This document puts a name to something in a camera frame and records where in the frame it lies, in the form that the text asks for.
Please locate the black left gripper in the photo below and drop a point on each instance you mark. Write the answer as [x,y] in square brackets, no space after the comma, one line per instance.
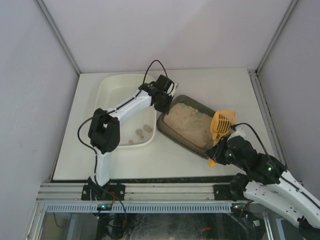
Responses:
[163,103]

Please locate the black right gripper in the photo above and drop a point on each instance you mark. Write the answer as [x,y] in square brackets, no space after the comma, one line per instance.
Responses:
[216,149]

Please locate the orange plastic litter scoop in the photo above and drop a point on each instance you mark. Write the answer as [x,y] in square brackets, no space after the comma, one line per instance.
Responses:
[221,127]

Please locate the dark grey litter box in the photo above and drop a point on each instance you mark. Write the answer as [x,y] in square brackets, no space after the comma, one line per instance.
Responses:
[186,123]

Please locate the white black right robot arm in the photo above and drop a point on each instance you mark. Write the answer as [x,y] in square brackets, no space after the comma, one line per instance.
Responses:
[267,181]

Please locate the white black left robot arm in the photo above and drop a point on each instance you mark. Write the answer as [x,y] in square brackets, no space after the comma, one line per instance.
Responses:
[105,127]

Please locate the white plastic waste tub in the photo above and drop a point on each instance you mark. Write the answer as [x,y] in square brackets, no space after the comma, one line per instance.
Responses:
[119,95]

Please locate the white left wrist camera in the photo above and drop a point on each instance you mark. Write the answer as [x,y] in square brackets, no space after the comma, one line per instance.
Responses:
[173,88]

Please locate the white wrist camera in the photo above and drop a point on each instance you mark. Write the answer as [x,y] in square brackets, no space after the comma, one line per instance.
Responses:
[173,88]
[238,132]

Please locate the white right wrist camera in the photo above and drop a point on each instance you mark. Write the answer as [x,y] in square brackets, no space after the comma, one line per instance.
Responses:
[238,132]

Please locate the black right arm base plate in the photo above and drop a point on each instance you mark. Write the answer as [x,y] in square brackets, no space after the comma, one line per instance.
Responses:
[222,192]

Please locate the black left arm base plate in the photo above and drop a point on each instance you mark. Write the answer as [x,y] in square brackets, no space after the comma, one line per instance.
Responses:
[108,193]

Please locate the aluminium mounting rail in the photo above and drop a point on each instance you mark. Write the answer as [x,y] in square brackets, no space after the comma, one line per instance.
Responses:
[135,193]

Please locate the grey slotted cable duct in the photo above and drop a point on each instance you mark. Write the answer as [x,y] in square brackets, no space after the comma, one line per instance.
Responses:
[136,208]

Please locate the left aluminium corner post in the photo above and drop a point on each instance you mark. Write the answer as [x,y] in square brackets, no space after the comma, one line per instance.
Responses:
[51,23]

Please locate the aluminium corner post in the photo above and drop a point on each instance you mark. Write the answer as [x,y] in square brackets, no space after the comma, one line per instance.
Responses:
[51,23]
[277,34]

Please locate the right aluminium corner post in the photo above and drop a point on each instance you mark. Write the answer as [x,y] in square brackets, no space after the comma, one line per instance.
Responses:
[277,34]

